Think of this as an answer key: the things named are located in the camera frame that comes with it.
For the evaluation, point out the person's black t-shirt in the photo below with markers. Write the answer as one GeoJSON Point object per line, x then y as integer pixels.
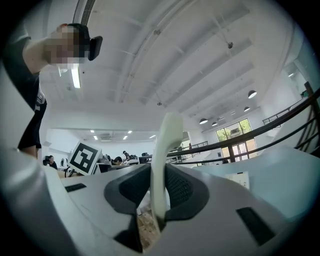
{"type": "Point", "coordinates": [22, 82]}

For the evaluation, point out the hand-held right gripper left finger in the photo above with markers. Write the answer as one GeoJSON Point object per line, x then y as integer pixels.
{"type": "Point", "coordinates": [95, 220]}

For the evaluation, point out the black metal railing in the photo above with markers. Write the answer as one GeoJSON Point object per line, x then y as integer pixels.
{"type": "Point", "coordinates": [275, 122]}

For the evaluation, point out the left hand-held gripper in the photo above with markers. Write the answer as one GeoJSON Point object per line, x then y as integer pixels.
{"type": "Point", "coordinates": [83, 157]}

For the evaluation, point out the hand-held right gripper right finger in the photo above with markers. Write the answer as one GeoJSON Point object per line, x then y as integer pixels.
{"type": "Point", "coordinates": [212, 225]}

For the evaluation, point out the ceiling tube light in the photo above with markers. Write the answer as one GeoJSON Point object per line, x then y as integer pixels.
{"type": "Point", "coordinates": [75, 76]}

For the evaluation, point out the ceiling air vent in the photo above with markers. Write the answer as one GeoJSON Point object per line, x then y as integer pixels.
{"type": "Point", "coordinates": [86, 12]}

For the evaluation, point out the black pendant lamp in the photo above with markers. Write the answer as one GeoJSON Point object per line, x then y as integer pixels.
{"type": "Point", "coordinates": [246, 109]}
{"type": "Point", "coordinates": [214, 124]}
{"type": "Point", "coordinates": [252, 94]}
{"type": "Point", "coordinates": [203, 121]}

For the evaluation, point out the glass entrance door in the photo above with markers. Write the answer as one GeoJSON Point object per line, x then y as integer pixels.
{"type": "Point", "coordinates": [237, 142]}

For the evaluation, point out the black head-worn camera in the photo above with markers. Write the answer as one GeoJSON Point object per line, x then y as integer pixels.
{"type": "Point", "coordinates": [96, 47]}

